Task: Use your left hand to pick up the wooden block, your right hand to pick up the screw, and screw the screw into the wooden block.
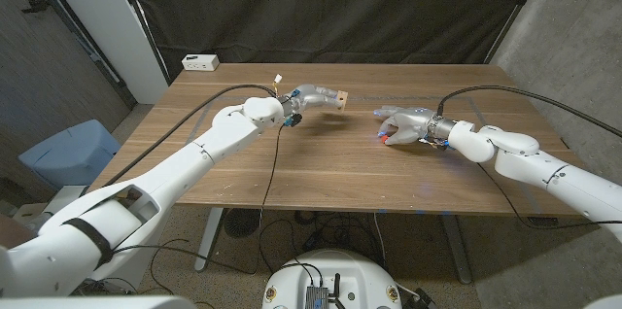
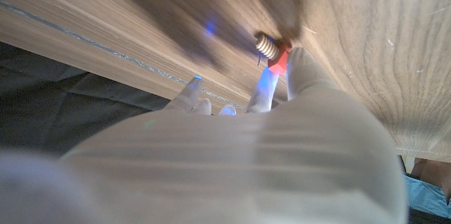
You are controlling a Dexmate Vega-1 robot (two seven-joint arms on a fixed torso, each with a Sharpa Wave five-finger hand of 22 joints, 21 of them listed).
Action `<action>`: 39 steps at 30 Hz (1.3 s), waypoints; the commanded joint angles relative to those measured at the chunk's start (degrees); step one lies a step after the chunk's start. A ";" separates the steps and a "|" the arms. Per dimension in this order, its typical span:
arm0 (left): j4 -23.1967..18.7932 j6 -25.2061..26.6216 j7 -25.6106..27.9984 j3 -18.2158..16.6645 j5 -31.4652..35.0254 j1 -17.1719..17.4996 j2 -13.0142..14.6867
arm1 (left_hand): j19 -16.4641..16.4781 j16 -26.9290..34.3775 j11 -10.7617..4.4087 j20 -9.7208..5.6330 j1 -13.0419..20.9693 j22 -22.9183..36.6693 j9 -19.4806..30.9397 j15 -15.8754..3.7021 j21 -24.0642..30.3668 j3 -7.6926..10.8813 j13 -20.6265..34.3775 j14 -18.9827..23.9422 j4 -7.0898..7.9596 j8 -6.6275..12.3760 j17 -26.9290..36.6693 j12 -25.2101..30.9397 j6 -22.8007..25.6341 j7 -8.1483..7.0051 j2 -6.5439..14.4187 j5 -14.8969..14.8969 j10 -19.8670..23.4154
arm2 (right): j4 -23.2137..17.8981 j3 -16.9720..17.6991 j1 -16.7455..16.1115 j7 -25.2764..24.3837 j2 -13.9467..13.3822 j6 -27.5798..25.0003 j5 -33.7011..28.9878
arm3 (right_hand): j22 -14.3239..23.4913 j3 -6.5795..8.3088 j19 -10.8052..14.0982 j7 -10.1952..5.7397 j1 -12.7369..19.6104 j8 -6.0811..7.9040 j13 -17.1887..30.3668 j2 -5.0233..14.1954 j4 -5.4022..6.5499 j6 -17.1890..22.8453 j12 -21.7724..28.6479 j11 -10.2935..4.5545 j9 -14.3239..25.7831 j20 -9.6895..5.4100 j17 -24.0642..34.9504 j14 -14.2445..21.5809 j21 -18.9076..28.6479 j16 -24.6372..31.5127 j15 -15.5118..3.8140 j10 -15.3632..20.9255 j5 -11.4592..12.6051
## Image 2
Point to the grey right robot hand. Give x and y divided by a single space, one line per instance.
246 167

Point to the red-headed wooden screw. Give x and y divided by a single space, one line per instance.
278 62

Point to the person's bare leg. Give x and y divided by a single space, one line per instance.
433 174

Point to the black backdrop curtain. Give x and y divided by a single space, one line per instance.
53 104

